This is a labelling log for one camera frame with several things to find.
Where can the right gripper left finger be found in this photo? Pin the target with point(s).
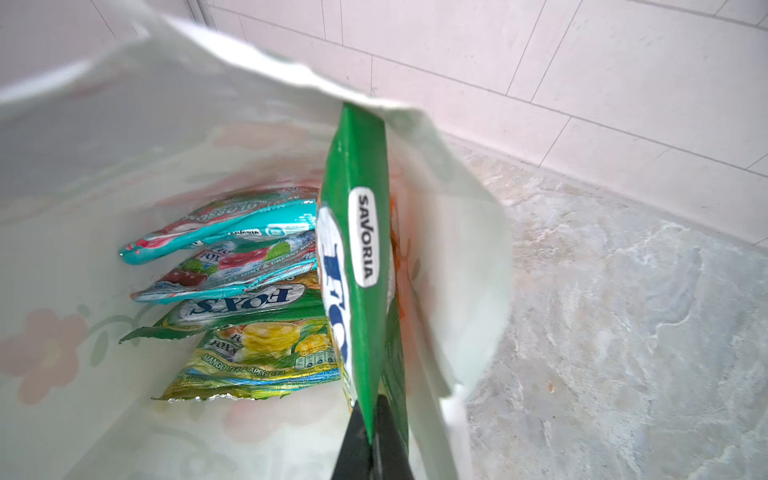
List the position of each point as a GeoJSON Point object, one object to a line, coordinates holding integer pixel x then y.
{"type": "Point", "coordinates": [354, 461]}

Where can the green yellow Fox's candy packet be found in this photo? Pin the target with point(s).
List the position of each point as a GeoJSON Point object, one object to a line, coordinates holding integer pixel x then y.
{"type": "Point", "coordinates": [356, 267]}

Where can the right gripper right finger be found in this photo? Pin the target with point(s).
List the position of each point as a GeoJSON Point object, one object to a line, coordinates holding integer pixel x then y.
{"type": "Point", "coordinates": [390, 458]}

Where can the teal candy packet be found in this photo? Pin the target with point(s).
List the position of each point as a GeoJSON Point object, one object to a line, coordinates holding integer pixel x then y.
{"type": "Point", "coordinates": [256, 214]}

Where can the mango Fox's candy packet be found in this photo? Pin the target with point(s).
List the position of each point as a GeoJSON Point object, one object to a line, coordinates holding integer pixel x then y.
{"type": "Point", "coordinates": [257, 361]}

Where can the white paper bag red flower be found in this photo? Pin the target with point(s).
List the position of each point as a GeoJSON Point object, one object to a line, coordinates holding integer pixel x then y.
{"type": "Point", "coordinates": [99, 153]}

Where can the teal berry Fox's packet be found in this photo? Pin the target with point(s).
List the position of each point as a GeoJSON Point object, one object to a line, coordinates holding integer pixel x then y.
{"type": "Point", "coordinates": [233, 267]}

